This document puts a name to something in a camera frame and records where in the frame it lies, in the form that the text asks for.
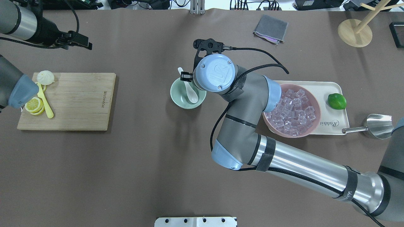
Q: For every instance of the wooden cutting board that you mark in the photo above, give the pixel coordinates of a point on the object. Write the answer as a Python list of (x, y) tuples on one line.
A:
[(79, 101)]

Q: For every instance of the lemon slice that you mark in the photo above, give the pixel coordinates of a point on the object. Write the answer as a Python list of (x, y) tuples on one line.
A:
[(39, 112), (34, 105), (43, 88)]

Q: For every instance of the green lime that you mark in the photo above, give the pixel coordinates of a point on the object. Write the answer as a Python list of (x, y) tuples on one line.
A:
[(336, 101)]

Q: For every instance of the pink bowl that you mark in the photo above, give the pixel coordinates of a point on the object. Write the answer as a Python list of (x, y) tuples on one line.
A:
[(309, 126)]

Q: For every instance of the yellow plastic knife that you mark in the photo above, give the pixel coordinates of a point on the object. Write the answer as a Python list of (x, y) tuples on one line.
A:
[(47, 107)]

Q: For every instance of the white ceramic spoon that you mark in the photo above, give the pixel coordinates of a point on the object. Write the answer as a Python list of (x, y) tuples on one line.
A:
[(191, 95)]

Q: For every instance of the grey purple folded cloth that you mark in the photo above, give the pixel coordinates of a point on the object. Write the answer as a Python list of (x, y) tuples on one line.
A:
[(271, 29)]

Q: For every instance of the metal ice scoop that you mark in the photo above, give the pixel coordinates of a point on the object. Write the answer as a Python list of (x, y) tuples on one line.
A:
[(374, 126)]

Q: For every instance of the white steamed bun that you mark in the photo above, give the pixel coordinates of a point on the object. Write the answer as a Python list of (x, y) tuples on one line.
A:
[(45, 77)]

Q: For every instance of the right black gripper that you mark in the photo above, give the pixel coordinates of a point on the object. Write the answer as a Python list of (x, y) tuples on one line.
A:
[(186, 76)]

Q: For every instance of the lemon slice bottom lower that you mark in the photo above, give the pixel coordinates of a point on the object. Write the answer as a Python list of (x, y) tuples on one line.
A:
[(39, 112)]

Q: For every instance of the white control box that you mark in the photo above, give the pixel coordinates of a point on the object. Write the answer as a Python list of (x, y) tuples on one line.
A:
[(196, 222)]

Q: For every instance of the wooden cup tree stand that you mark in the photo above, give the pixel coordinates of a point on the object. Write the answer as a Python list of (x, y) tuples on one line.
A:
[(357, 33)]

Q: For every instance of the mint green bowl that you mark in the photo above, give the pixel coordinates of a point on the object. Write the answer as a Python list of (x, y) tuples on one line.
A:
[(179, 96)]

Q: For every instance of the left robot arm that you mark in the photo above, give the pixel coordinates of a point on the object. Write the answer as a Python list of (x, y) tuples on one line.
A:
[(23, 22)]

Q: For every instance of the clear ice cubes pile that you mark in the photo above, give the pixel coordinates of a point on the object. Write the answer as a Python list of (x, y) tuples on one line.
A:
[(293, 113)]

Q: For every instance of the lemon slice upper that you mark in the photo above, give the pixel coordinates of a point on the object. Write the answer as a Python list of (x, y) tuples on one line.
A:
[(43, 88)]

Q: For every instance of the white rabbit print tray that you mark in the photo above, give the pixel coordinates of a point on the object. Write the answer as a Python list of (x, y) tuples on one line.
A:
[(331, 121)]

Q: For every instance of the lemon slice top lower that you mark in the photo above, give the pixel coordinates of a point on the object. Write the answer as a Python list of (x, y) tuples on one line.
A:
[(34, 105)]

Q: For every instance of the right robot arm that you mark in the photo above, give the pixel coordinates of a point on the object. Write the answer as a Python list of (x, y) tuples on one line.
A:
[(379, 195)]

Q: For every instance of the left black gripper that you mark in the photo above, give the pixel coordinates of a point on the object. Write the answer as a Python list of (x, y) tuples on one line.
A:
[(46, 32)]

